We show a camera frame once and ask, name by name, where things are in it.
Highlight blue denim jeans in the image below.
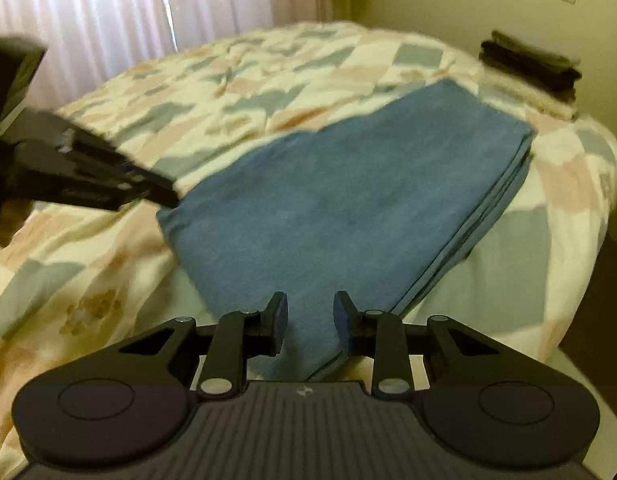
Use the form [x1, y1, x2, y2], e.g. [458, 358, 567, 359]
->
[158, 79, 535, 382]

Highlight pink grey checkered quilt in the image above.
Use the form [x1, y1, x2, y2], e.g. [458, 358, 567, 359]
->
[0, 19, 617, 470]

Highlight pink curtain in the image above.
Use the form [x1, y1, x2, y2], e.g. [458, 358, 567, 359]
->
[0, 0, 333, 108]

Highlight folded cream fleece blanket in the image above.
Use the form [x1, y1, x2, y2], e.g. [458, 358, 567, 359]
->
[478, 67, 579, 122]

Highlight folded black garment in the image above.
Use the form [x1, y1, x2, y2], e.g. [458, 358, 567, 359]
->
[479, 29, 582, 103]

